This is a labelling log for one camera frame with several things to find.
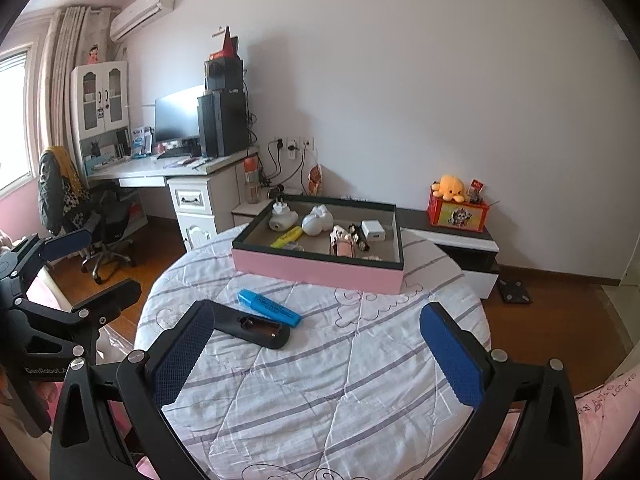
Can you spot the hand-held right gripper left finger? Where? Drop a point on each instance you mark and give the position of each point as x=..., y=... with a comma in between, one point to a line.
x=182, y=355

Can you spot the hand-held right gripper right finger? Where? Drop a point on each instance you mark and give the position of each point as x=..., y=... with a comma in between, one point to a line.
x=450, y=355

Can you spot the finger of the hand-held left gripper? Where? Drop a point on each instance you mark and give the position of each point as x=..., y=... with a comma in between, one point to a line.
x=110, y=300
x=70, y=245

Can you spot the black remote control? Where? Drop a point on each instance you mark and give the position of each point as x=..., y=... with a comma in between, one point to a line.
x=255, y=330

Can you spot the blue highlighter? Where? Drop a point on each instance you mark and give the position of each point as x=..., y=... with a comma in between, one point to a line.
x=265, y=305

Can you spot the small dark toy figure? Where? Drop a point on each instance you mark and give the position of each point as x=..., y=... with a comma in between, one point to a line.
x=361, y=240

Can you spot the white charger block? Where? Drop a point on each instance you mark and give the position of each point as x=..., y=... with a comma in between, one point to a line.
x=372, y=231

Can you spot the pink white block toy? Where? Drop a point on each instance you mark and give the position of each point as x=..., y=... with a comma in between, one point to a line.
x=342, y=247

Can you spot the pink cardboard box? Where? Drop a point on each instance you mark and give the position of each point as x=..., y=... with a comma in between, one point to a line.
x=310, y=267

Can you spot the yellow highlighter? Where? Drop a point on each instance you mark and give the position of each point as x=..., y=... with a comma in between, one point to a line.
x=287, y=237

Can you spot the white fluffy toy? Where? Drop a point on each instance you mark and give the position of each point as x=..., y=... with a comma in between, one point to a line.
x=315, y=222

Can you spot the black office chair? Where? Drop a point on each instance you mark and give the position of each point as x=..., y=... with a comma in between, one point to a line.
x=105, y=230

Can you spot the black patterned jacket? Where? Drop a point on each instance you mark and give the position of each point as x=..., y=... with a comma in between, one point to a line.
x=57, y=190

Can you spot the low white black cabinet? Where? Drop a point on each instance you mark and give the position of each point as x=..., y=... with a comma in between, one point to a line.
x=470, y=275

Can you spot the black bathroom scale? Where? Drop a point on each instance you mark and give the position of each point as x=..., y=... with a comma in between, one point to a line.
x=514, y=291

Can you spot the white computer desk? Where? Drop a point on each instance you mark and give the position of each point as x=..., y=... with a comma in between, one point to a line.
x=150, y=165

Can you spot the blue white box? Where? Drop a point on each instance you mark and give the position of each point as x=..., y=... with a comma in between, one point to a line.
x=141, y=141

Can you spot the window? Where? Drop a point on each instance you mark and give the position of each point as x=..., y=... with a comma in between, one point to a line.
x=12, y=125

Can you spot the red tin box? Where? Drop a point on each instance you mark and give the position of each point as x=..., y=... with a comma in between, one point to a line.
x=457, y=217

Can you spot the white hutch cabinet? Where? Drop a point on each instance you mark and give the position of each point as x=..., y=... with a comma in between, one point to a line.
x=100, y=110

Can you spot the black keyboard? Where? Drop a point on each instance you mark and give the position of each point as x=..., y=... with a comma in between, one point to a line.
x=175, y=152

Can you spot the white nightstand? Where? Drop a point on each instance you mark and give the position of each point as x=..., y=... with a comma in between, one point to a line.
x=250, y=210

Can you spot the beige curtain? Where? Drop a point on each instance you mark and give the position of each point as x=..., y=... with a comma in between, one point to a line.
x=65, y=85

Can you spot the small red package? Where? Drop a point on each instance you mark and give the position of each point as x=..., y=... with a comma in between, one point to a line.
x=476, y=190

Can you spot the orange octopus plush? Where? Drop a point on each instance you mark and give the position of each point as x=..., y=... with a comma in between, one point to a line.
x=450, y=187

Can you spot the black computer monitor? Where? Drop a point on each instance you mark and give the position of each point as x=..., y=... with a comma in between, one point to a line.
x=177, y=115

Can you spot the pink printed blanket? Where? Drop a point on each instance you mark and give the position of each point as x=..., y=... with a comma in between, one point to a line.
x=610, y=410

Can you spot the orange capped bottle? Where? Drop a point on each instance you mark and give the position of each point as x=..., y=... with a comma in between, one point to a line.
x=251, y=180

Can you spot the small black device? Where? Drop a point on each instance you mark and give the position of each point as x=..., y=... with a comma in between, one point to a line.
x=276, y=193

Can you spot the small doll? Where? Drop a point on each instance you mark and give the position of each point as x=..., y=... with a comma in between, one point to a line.
x=93, y=55

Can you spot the black speaker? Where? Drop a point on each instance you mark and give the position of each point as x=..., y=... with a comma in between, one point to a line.
x=225, y=125

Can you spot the orange printed bag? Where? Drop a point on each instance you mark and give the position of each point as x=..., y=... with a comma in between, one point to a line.
x=315, y=180

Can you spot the black box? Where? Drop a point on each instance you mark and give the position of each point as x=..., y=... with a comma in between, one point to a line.
x=222, y=77

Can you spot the white air conditioner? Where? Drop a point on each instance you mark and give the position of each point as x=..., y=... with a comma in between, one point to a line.
x=142, y=12

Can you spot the red pointed item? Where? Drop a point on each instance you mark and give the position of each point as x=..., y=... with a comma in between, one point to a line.
x=227, y=47

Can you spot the white wall socket row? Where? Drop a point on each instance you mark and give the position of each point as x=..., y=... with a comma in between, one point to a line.
x=295, y=142

